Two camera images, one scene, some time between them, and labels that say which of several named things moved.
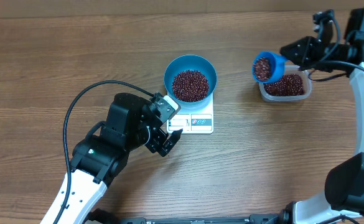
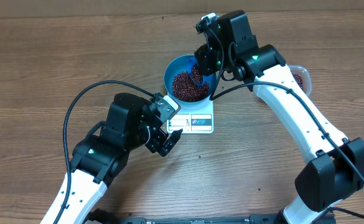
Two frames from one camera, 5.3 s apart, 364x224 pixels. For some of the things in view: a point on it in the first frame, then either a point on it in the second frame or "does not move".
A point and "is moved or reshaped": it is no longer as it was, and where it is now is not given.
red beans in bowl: [190, 86] does not move
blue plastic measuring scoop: [267, 66] is moved or reshaped
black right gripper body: [320, 53] -> [212, 61]
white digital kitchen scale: [193, 120] does not move
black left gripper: [155, 144] does not move
